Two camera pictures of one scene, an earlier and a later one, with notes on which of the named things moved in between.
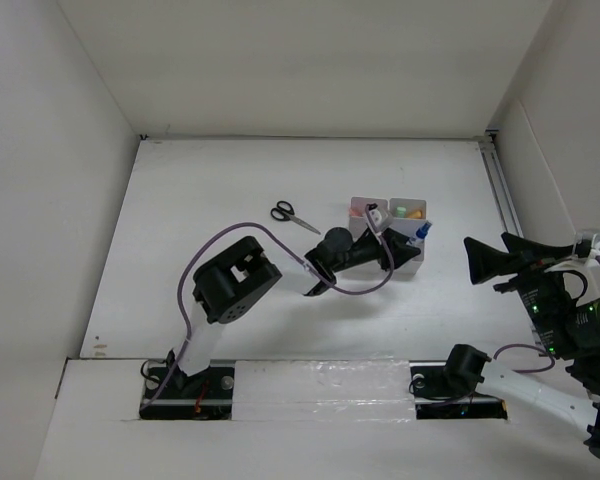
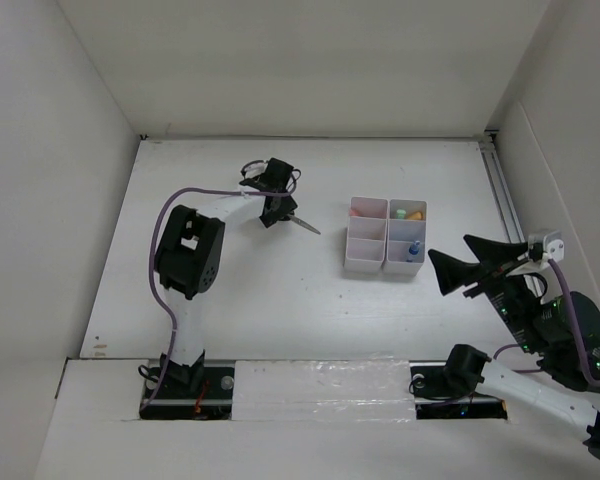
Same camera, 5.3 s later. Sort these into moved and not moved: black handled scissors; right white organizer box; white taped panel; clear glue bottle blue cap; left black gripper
Moved: clear glue bottle blue cap; left black gripper
Not moved: white taped panel; black handled scissors; right white organizer box
